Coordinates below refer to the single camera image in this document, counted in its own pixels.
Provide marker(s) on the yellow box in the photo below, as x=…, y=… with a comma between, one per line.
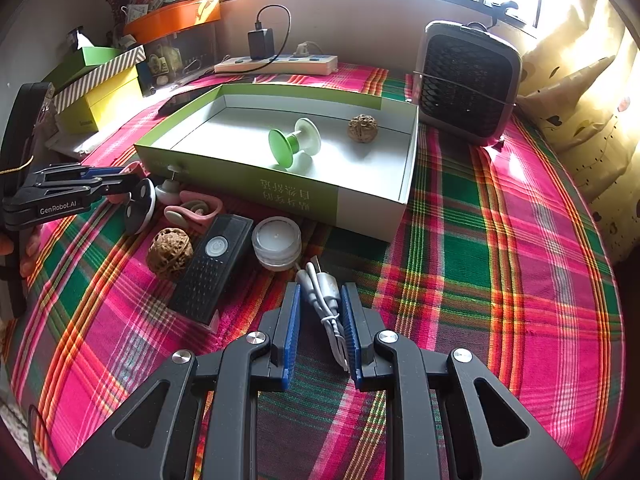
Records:
x=105, y=105

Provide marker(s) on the yellow green striped boxes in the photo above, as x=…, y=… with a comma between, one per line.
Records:
x=95, y=77

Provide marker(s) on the black charger adapter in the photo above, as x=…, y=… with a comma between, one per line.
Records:
x=261, y=44

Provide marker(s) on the black window hook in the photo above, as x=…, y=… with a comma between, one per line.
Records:
x=505, y=10

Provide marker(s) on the white plastic bag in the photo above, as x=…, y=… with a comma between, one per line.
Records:
x=75, y=145

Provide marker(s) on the pink ear-hook earphone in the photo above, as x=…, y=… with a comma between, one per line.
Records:
x=134, y=166
x=200, y=221

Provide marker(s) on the white candle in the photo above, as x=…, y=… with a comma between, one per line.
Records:
x=276, y=242

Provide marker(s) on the black smartphone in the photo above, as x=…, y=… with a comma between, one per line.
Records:
x=175, y=102

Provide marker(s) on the clear plastic container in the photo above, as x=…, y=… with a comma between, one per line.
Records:
x=175, y=60

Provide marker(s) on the green and white spool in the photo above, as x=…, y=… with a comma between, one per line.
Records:
x=282, y=147

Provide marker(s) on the green and white cardboard box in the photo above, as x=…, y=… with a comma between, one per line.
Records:
x=300, y=200

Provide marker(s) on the white tissue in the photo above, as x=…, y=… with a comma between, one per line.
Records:
x=80, y=37

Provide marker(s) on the black round mount white ball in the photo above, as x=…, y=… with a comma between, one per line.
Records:
x=141, y=207

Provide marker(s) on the black rectangular speaker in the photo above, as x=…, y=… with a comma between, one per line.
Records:
x=210, y=270

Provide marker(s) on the person's left hand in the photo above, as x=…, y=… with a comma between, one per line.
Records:
x=30, y=255

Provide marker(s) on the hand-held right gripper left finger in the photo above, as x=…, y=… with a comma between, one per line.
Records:
x=290, y=335

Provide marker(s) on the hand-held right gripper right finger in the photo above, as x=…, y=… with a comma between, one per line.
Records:
x=350, y=335

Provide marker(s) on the grey desktop fan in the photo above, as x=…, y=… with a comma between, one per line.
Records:
x=465, y=80

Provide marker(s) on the white power strip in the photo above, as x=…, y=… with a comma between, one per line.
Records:
x=280, y=65

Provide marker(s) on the white plug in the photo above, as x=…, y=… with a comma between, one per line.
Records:
x=301, y=51

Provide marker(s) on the brown walnut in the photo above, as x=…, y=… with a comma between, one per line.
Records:
x=364, y=127
x=170, y=252

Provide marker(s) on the plaid cloth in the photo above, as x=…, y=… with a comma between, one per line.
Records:
x=475, y=260

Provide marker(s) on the yellow patterned curtain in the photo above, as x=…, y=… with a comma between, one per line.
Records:
x=590, y=110

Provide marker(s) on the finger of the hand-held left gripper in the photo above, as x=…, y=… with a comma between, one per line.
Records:
x=100, y=174
x=60, y=207

